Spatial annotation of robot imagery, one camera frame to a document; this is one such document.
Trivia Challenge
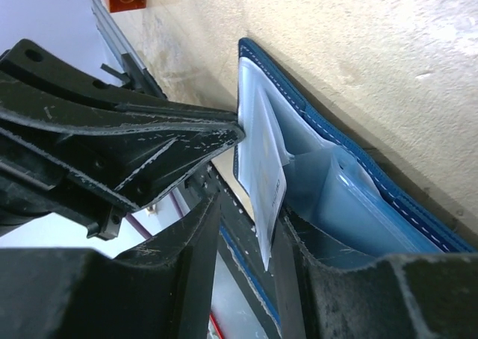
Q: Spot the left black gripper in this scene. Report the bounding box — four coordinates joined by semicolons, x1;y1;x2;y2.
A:
1;39;243;240

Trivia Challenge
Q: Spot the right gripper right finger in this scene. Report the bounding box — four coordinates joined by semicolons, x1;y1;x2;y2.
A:
273;215;477;338

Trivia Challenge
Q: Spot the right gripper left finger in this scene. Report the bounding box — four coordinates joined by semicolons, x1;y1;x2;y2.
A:
1;194;220;338

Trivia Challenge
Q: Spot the navy blue card holder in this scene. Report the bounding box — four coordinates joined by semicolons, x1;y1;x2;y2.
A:
233;37;474;258

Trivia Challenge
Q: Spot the white card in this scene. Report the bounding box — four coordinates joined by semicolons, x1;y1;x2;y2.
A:
242;88;288;272

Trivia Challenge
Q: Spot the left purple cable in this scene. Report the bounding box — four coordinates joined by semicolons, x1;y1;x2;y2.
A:
128;189;184;241

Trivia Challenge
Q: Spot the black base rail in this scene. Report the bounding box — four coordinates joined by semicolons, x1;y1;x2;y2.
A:
179;163;281;338

